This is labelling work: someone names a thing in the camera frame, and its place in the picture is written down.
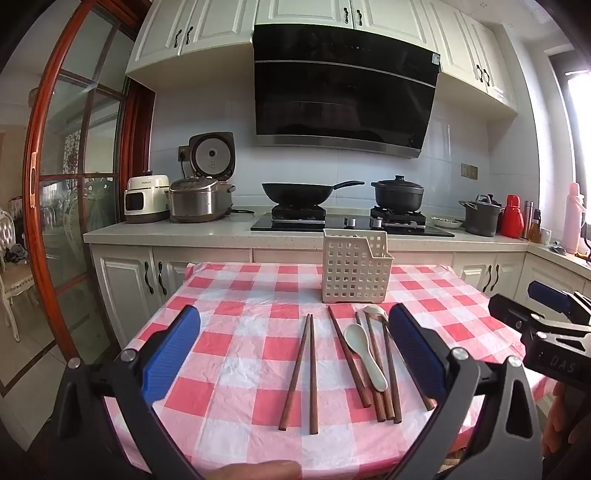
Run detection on black range hood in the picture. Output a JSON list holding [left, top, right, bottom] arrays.
[[252, 23, 441, 160]]

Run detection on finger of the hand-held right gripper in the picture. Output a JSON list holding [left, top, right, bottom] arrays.
[[527, 280, 591, 325], [488, 294, 550, 342]]

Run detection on white perforated utensil basket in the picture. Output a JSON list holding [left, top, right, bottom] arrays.
[[322, 228, 394, 304]]

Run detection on brown open rice cooker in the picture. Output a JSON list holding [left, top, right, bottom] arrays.
[[188, 131, 237, 182]]

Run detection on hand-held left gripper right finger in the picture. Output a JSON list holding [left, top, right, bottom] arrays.
[[388, 304, 543, 480]]

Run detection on person's right hand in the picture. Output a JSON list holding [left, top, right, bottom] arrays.
[[542, 381, 591, 457]]

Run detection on cream upholstered chair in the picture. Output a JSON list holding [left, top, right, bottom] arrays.
[[0, 208, 41, 342]]

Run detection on stainless steel electric cooker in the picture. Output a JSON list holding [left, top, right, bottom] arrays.
[[167, 178, 237, 224]]

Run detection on pink bottle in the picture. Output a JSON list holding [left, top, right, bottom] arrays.
[[562, 183, 583, 254]]

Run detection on black glass gas stove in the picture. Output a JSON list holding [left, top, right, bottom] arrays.
[[250, 205, 455, 238]]

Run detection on white countertop cooking appliance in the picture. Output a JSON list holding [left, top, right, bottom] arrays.
[[124, 174, 171, 224]]

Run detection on pale green ceramic spoon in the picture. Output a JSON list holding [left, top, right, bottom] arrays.
[[344, 323, 389, 392]]

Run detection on person's left hand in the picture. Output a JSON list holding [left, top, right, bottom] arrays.
[[217, 460, 303, 480]]

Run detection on black lidded casserole pot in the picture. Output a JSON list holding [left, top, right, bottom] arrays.
[[370, 174, 424, 209]]

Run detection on black wok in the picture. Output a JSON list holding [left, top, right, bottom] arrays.
[[261, 180, 365, 207]]

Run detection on wooden framed glass door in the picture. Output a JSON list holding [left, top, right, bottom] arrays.
[[0, 0, 155, 398]]

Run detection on dark framed window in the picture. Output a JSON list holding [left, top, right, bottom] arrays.
[[547, 51, 591, 195]]

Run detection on grey lidded stockpot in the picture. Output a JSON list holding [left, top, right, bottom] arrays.
[[458, 195, 503, 237]]

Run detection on red thermos jug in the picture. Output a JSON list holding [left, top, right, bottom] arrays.
[[501, 195, 525, 239]]

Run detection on white lower kitchen cabinets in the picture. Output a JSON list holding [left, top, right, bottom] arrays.
[[90, 244, 591, 352]]

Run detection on red white checkered tablecloth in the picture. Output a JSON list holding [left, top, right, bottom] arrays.
[[104, 262, 546, 480]]

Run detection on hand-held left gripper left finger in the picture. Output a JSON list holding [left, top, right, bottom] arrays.
[[48, 305, 204, 480]]

